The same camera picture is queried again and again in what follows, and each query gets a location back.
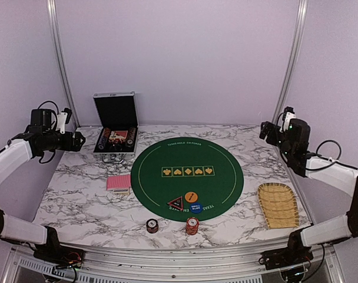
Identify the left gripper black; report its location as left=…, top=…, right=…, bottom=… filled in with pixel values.
left=42, top=130, right=85, bottom=152

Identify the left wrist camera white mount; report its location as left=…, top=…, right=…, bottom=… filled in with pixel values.
left=55, top=107, right=72, bottom=134

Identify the red-backed playing card deck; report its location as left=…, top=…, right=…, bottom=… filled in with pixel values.
left=106, top=175, right=131, bottom=192

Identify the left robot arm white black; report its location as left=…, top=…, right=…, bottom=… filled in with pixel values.
left=0, top=100, right=85, bottom=262

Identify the blue small blind button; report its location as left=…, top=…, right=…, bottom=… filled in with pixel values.
left=190, top=202, right=203, bottom=214

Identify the right chip row in case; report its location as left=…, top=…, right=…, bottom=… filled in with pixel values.
left=125, top=127, right=137, bottom=147

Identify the left chip row in case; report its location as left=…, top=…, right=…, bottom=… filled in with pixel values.
left=97, top=128, right=111, bottom=150

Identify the woven bamboo tray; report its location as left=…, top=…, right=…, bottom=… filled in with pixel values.
left=257, top=183, right=299, bottom=229

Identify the round green poker mat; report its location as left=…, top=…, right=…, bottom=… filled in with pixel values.
left=131, top=137, right=244, bottom=222

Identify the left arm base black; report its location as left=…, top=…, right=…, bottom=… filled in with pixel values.
left=34, top=226, right=85, bottom=268

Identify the dark brown chip stack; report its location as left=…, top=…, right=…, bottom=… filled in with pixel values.
left=145, top=219, right=159, bottom=233

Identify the front aluminium rail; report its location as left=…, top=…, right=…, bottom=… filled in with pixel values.
left=2, top=235, right=344, bottom=283

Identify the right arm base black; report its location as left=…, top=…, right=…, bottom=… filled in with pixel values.
left=258, top=229, right=314, bottom=270

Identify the aluminium poker case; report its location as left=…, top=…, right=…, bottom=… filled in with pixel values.
left=93, top=91, right=139, bottom=164

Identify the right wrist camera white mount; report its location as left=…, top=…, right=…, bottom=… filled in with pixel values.
left=280, top=106, right=296, bottom=132

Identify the card deck box in case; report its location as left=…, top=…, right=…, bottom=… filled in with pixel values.
left=109, top=130, right=128, bottom=140

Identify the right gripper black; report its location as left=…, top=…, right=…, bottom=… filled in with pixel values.
left=258, top=121, right=293, bottom=158

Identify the orange red chip stack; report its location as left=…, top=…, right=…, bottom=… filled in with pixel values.
left=185, top=217, right=200, bottom=235

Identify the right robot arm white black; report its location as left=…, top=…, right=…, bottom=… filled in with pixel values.
left=259, top=117, right=358, bottom=264

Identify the chip row in case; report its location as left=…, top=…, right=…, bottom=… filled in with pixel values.
left=97, top=128, right=111, bottom=150
left=125, top=127, right=137, bottom=147

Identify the triangular all-in button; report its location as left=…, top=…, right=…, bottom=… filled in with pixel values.
left=167, top=196, right=184, bottom=210

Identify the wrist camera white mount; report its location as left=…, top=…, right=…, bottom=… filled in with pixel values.
left=280, top=106, right=296, bottom=132
left=55, top=107, right=72, bottom=134

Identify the orange big blind button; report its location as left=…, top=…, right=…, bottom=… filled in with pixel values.
left=184, top=192, right=198, bottom=203

